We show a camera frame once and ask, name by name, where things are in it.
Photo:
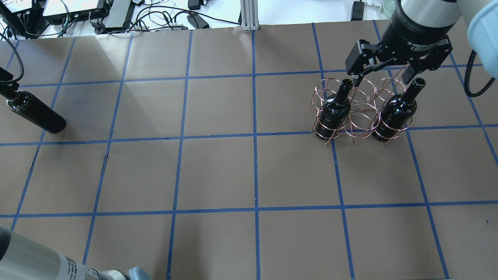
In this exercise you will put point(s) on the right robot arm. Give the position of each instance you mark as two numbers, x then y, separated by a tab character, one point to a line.
480	17

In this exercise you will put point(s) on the dark wine bottle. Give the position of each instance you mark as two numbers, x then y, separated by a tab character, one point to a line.
28	106

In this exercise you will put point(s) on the dark bottle in basket left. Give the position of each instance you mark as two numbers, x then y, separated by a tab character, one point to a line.
333	114

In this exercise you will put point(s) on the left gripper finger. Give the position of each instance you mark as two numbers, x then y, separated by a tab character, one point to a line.
6	78

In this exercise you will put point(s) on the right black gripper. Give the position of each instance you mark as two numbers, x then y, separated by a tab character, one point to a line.
413	30

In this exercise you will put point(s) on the black power adapter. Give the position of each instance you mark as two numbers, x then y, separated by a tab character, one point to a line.
197	22

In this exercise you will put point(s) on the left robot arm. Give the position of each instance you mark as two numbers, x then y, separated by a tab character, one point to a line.
21	257

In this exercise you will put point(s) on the aluminium frame post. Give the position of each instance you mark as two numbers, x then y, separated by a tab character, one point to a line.
249	15

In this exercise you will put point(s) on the dark bottle in basket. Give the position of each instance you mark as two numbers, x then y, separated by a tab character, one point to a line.
333	114
398	110

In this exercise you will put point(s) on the copper wire wine basket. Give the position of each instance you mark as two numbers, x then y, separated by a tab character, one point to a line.
366	102

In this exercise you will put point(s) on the dark bottle in basket right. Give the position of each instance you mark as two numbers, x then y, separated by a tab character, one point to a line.
398	110

